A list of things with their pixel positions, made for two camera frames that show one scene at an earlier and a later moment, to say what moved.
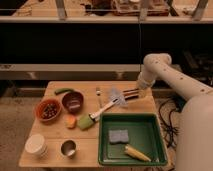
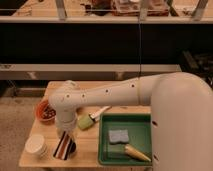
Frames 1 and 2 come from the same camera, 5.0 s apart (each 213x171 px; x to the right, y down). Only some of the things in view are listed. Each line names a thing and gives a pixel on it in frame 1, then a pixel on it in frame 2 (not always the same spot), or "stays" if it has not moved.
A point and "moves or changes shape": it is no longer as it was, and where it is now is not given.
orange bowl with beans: x=48 y=109 stays
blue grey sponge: x=118 y=136 stays
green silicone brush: x=86 y=122 stays
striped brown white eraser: x=130 y=94 moves or changes shape
